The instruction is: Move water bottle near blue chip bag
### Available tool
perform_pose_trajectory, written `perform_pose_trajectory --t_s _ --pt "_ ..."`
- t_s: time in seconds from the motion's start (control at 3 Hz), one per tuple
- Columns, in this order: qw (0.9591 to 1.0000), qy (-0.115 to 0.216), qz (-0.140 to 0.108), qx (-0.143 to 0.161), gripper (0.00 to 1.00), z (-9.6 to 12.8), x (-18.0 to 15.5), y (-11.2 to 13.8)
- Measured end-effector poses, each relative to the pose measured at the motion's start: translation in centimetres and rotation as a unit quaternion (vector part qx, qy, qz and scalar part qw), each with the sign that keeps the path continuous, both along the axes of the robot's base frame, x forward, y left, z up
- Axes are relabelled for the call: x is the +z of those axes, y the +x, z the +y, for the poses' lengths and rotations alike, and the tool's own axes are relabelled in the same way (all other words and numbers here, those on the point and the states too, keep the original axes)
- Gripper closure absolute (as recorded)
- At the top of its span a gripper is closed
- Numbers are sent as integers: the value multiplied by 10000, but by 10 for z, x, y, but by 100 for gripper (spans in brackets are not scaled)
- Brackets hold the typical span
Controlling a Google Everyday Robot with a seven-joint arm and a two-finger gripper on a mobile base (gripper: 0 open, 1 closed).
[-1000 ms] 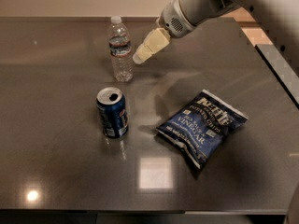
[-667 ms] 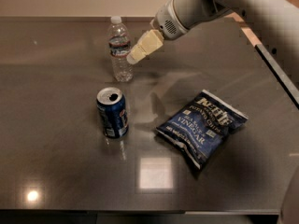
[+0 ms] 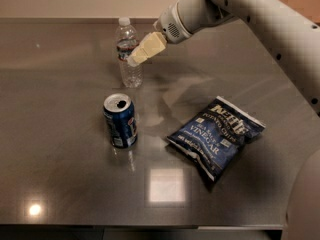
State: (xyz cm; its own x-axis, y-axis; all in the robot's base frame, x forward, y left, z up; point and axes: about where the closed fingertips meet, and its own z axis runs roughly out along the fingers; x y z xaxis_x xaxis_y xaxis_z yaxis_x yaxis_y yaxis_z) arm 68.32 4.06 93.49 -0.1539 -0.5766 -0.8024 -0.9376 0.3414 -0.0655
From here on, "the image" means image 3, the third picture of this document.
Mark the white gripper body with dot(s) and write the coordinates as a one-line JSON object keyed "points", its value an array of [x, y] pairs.
{"points": [[169, 26]]}

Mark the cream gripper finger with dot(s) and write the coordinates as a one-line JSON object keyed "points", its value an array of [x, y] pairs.
{"points": [[152, 44]]}

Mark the clear plastic water bottle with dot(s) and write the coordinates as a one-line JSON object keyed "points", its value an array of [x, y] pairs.
{"points": [[126, 41]]}

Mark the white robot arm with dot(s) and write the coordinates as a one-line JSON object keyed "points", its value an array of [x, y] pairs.
{"points": [[294, 43]]}

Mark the blue kettle chip bag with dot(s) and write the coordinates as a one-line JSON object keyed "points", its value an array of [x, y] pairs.
{"points": [[215, 135]]}

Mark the blue soda can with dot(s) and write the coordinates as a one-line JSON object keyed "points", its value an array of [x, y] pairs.
{"points": [[119, 114]]}

